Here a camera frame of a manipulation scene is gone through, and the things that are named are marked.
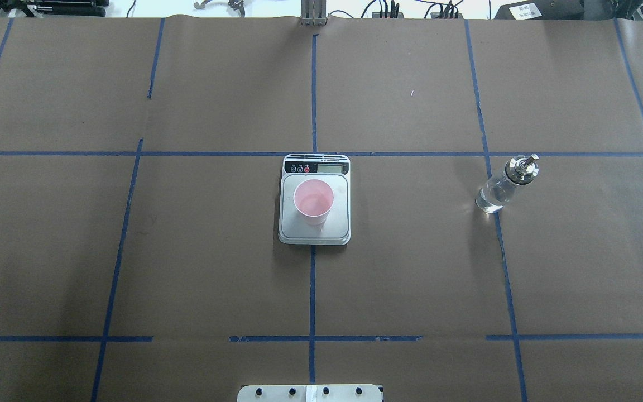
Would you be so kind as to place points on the aluminium frame post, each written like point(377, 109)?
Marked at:
point(313, 13)

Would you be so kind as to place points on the pink plastic cup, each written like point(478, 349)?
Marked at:
point(313, 199)

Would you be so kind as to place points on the black folded tripod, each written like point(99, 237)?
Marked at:
point(59, 8)

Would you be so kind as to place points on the silver digital kitchen scale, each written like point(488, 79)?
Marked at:
point(335, 169)

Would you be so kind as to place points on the glass sauce bottle metal spout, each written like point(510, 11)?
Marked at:
point(501, 187)

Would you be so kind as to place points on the black flat box white label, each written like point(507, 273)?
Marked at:
point(541, 10)

